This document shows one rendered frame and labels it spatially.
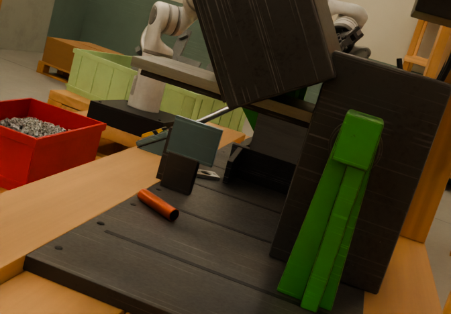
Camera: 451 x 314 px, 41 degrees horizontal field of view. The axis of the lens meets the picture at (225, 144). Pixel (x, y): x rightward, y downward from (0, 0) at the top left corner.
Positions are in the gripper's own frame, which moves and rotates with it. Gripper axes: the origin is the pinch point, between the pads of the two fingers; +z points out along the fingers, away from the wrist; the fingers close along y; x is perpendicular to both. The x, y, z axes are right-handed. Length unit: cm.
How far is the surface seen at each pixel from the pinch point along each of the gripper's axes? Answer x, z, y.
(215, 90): -9.0, 33.2, -12.2
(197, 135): -2.9, 29.6, -22.1
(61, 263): -4, 75, -23
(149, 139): -4.7, 11.6, -43.2
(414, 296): 38, 38, 1
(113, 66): -26, -72, -92
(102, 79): -24, -71, -99
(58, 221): -7, 64, -30
